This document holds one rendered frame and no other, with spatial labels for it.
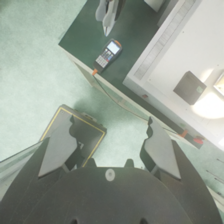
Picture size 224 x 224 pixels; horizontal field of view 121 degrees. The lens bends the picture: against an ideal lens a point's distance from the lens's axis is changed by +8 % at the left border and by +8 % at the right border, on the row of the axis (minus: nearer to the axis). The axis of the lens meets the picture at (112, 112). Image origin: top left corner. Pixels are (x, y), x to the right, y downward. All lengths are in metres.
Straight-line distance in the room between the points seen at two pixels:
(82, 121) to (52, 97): 0.77
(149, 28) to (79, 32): 0.43
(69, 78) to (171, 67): 1.32
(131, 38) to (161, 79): 0.33
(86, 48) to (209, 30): 0.64
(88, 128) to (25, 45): 1.68
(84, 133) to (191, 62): 1.07
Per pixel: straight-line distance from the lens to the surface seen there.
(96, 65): 0.47
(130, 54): 0.56
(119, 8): 0.37
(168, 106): 0.44
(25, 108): 1.82
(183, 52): 0.56
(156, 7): 0.78
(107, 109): 1.17
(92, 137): 0.96
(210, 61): 0.66
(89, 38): 0.60
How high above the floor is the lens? 1.17
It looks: 85 degrees down
